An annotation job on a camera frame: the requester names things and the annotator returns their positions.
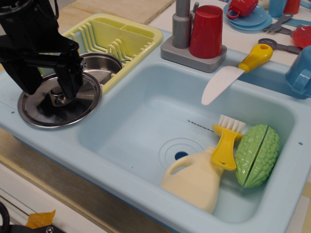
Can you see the red plastic cup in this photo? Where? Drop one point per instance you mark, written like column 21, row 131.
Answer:
column 206, row 37

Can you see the yellow plastic dish rack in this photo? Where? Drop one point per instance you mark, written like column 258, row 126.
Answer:
column 128, row 41

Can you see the red cup at back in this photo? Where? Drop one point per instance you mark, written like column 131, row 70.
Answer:
column 292, row 6

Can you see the grey toy faucet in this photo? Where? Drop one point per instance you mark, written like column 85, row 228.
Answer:
column 177, row 47

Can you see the grey toy spoon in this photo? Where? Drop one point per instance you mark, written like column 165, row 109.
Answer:
column 276, row 46

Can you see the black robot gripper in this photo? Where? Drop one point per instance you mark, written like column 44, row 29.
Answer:
column 32, row 41

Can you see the steel pot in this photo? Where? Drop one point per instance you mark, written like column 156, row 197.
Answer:
column 101, row 65

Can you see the blue plastic plate stack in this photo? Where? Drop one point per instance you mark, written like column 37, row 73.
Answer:
column 258, row 20

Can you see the plywood board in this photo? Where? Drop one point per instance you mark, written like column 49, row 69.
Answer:
column 141, row 11

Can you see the blue plastic mug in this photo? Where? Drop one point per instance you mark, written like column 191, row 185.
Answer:
column 298, row 77

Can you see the black device base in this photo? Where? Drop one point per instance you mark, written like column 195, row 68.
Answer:
column 24, row 229

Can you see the yellow dish brush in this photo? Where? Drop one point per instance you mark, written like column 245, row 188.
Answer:
column 230, row 131

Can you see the yellow handled toy knife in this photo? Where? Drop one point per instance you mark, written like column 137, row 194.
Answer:
column 226, row 76

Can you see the grey toy fork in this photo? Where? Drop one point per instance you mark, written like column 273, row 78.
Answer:
column 277, row 26

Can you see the green toy bitter melon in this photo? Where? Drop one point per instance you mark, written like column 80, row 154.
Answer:
column 256, row 155

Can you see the blue plastic cup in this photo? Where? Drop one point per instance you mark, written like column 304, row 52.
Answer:
column 276, row 7

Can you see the cream toy detergent bottle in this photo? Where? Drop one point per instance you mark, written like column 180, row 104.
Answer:
column 195, row 179

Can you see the light blue toy sink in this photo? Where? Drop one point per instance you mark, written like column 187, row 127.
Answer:
column 104, row 172

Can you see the yellow tape piece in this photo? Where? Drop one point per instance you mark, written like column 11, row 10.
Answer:
column 38, row 220

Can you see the round steel pot lid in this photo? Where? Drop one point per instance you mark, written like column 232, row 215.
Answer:
column 49, row 107

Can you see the red plastic mug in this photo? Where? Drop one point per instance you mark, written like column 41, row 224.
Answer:
column 241, row 8

